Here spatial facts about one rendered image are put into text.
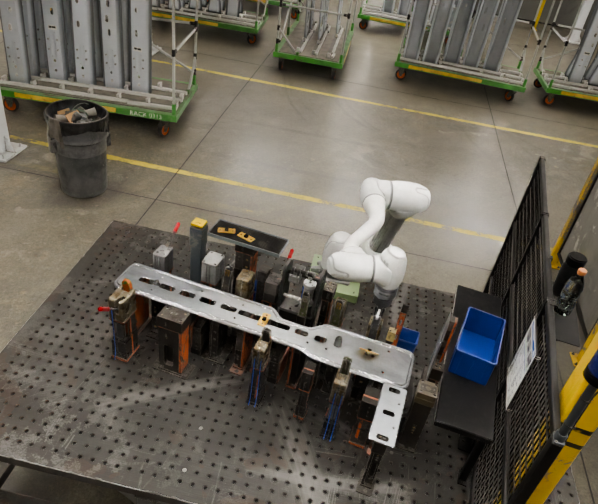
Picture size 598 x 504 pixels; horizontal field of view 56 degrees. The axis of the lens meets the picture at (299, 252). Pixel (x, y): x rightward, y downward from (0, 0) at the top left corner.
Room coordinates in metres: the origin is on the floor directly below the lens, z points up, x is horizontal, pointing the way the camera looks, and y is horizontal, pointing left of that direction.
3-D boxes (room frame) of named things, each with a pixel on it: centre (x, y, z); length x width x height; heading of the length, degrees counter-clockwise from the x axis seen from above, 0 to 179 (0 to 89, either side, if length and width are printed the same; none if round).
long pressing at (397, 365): (1.83, 0.12, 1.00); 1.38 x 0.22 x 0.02; 77
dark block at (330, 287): (1.99, -0.16, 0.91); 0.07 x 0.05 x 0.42; 167
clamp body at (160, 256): (2.13, 0.64, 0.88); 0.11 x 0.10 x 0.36; 167
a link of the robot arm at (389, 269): (1.72, -0.34, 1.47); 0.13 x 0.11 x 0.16; 97
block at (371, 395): (1.53, -0.38, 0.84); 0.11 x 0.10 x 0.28; 167
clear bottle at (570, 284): (1.68, -1.00, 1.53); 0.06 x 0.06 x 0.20
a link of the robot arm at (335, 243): (2.56, -0.22, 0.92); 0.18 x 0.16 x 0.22; 97
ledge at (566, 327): (1.69, -0.99, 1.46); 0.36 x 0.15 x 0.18; 167
